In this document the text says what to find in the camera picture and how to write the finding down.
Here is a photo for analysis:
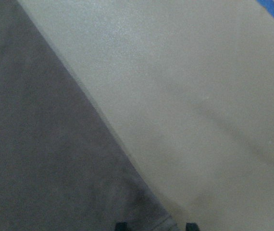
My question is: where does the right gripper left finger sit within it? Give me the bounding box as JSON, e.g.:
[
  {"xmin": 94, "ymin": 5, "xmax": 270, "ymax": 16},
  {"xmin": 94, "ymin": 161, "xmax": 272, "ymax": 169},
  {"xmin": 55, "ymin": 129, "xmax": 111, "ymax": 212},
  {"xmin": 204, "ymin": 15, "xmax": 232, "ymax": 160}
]
[{"xmin": 115, "ymin": 222, "xmax": 128, "ymax": 231}]

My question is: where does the dark brown t-shirt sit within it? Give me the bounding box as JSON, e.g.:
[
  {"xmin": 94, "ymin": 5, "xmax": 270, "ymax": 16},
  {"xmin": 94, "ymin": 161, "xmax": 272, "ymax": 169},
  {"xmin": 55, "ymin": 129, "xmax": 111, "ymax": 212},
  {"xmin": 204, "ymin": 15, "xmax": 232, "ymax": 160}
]
[{"xmin": 0, "ymin": 0, "xmax": 177, "ymax": 231}]

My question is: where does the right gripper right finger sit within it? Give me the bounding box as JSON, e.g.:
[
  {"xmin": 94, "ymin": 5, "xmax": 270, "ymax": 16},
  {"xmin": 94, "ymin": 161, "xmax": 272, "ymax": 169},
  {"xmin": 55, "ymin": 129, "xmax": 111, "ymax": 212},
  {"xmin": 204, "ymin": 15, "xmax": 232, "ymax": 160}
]
[{"xmin": 186, "ymin": 223, "xmax": 199, "ymax": 231}]

